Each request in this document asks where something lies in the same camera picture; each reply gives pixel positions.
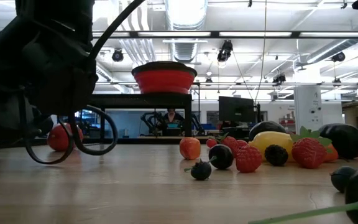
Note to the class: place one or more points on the red grey collapsible colander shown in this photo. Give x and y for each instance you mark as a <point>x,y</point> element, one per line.
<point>163,81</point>

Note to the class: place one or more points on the red cherry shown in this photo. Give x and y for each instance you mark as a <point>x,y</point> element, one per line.
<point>242,143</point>
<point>211,143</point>

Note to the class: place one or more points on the black background robot arm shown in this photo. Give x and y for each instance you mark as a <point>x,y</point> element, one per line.
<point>198,123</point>
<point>151,121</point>

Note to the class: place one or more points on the large dark purple fruit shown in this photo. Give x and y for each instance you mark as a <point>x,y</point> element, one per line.
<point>342,140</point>
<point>266,127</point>

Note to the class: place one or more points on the small orange fruit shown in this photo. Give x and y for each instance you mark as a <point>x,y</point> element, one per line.
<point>332,154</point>

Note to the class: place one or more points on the black ceiling spotlight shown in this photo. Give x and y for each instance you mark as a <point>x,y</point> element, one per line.
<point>117,56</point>
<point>278,78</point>
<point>225,51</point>
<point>339,57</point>

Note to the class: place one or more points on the red bell pepper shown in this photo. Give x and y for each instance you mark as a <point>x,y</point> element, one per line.
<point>57,138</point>

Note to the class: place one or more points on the black mesh shelf riser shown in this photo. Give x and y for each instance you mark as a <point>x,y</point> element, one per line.
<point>141,100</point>

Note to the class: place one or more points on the white square column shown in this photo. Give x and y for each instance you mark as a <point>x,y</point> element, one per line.
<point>308,99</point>

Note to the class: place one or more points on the person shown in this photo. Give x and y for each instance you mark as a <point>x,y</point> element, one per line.
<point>171,119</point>

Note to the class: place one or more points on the red strawberry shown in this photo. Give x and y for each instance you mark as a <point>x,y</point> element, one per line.
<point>230,143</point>
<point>309,154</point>

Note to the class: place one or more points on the black overhead light bar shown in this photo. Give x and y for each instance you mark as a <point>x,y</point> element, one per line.
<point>214,34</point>

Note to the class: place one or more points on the orange-red peach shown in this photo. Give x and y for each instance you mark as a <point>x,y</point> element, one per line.
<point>190,148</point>

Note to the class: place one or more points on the black computer monitor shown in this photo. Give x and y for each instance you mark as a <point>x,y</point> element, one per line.
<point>236,109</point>

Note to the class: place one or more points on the dark blueberry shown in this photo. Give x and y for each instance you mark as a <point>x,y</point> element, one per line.
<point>201,170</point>
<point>340,179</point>

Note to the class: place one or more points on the black blackberry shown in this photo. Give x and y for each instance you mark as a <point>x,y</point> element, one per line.
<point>276,155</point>

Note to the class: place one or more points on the red raspberry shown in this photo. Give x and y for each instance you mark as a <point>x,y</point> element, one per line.
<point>248,159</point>

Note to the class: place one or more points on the silver ventilation duct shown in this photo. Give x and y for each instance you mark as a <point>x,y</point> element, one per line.
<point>183,51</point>

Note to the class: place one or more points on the background black metal frame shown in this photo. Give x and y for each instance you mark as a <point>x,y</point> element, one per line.
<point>244,83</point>

